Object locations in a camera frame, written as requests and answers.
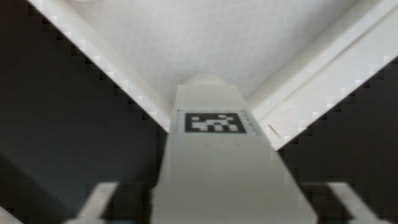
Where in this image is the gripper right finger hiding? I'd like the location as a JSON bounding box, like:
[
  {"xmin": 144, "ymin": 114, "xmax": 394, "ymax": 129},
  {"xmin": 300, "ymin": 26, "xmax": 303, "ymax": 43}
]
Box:
[{"xmin": 302, "ymin": 182, "xmax": 385, "ymax": 224}]

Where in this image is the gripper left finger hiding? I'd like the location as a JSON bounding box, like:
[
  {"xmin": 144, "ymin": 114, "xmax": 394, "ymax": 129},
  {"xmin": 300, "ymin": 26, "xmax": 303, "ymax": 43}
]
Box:
[{"xmin": 64, "ymin": 182, "xmax": 149, "ymax": 224}]

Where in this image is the white desk leg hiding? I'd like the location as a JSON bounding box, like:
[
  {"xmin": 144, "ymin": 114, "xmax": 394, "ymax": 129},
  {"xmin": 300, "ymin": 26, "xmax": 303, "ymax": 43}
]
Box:
[{"xmin": 151, "ymin": 74, "xmax": 318, "ymax": 224}]

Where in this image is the white desk top tray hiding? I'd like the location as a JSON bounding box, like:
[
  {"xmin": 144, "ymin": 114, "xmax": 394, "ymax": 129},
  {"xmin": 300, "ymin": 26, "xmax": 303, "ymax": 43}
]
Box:
[{"xmin": 24, "ymin": 0, "xmax": 398, "ymax": 134}]

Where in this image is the white front fence bar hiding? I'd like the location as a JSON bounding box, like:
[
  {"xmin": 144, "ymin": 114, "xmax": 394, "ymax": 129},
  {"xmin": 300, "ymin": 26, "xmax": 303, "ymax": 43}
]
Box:
[{"xmin": 255, "ymin": 19, "xmax": 398, "ymax": 152}]

